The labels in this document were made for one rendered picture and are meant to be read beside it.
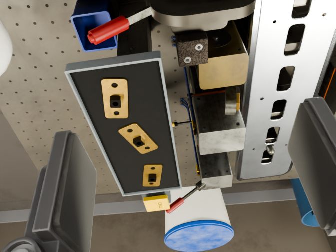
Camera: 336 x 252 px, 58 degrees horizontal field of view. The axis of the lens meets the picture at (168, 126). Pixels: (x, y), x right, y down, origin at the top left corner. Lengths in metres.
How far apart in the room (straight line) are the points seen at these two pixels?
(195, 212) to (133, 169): 1.66
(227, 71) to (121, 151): 0.25
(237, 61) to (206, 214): 1.80
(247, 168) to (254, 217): 2.25
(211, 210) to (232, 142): 1.65
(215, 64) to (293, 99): 0.30
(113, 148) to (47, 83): 0.57
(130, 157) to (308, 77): 0.44
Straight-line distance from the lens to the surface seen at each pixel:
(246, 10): 0.39
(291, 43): 0.71
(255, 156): 0.95
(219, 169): 0.91
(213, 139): 0.67
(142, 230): 3.11
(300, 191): 2.80
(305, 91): 0.80
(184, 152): 1.38
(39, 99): 1.17
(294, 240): 3.25
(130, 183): 0.69
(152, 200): 0.76
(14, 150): 2.66
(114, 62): 0.44
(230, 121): 0.67
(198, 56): 0.52
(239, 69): 0.58
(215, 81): 0.59
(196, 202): 2.32
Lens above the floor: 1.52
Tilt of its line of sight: 41 degrees down
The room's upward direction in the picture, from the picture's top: 174 degrees clockwise
